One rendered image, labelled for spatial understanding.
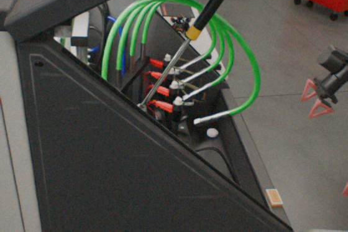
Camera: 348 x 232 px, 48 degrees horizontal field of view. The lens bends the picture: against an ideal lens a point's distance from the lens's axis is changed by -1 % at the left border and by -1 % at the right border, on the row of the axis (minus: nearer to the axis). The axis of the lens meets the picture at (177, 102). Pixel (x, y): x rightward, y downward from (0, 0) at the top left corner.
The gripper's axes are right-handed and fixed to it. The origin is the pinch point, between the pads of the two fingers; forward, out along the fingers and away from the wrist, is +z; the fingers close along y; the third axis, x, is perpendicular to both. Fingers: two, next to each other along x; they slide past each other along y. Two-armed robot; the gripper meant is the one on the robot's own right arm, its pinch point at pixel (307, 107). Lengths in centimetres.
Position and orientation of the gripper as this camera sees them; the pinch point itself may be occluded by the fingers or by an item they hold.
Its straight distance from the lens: 138.7
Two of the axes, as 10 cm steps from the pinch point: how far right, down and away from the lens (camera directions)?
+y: -0.1, 5.7, -8.2
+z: -5.5, 6.8, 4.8
